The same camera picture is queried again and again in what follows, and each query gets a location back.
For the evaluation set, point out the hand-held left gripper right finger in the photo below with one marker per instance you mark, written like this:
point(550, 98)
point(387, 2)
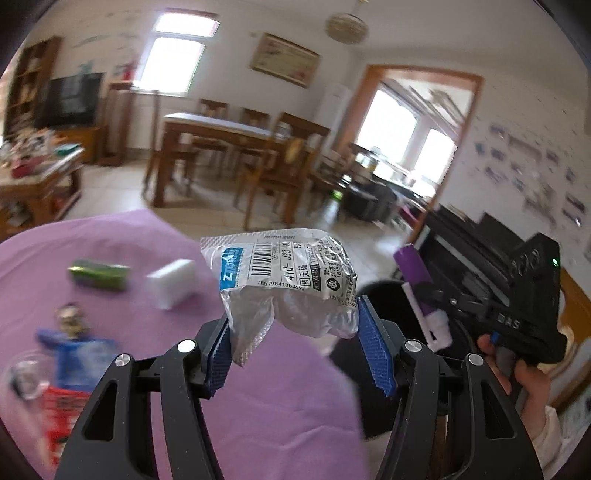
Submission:
point(376, 350)

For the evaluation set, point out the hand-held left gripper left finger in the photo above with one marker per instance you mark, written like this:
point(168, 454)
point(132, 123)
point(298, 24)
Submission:
point(219, 364)

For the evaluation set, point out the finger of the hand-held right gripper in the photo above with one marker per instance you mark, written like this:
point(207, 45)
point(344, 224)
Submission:
point(461, 318)
point(438, 295)

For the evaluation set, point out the black trash bin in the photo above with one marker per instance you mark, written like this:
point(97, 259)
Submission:
point(392, 302)

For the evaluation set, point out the clear plastic wrapper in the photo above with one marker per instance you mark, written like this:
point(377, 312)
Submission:
point(286, 277)

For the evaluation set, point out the person's right forearm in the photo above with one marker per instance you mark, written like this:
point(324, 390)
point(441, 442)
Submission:
point(547, 434)

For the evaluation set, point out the person's right hand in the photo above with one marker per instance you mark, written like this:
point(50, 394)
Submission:
point(533, 392)

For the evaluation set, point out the black piano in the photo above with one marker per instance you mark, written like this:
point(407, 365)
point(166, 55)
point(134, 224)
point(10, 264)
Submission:
point(480, 249)

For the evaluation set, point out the purple tablecloth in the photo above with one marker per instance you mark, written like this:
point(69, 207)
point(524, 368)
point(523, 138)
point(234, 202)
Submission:
point(277, 397)

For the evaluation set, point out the white foam block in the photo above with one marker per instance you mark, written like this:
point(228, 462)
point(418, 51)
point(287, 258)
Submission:
point(171, 282)

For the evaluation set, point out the blue figure wrapper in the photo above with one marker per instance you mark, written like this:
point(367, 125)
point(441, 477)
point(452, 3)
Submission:
point(76, 346)

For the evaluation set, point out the green snack packet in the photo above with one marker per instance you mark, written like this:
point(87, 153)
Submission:
point(99, 274)

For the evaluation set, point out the red carton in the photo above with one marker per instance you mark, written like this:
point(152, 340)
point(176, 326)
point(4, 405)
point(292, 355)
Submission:
point(64, 420)

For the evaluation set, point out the clear plastic cup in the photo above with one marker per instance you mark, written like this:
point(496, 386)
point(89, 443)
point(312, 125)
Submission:
point(27, 376)

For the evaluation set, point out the white standing air conditioner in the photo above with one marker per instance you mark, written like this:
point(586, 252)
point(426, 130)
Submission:
point(334, 108)

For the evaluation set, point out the wooden dining table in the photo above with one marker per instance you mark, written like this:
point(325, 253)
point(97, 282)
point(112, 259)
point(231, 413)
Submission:
point(207, 134)

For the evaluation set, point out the wooden coffee table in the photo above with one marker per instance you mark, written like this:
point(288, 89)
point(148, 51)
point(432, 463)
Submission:
point(41, 184)

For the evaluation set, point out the wooden television stand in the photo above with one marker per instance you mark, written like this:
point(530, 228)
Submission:
point(81, 143)

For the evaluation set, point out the tall wooden plant stand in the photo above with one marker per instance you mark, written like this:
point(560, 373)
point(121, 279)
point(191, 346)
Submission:
point(115, 124)

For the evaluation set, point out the large framed picture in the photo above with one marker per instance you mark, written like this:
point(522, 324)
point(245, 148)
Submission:
point(285, 60)

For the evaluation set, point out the pendant ceiling lamp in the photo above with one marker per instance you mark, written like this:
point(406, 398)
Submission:
point(347, 25)

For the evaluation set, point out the black television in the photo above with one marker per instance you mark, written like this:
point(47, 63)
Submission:
point(69, 101)

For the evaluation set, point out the wooden bookshelf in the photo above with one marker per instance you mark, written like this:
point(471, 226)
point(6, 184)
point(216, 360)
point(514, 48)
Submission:
point(30, 87)

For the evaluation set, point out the wooden door frame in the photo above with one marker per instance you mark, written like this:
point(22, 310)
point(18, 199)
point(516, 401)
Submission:
point(364, 106)

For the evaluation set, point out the window with white frame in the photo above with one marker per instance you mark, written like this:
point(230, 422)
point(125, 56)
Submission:
point(178, 60)

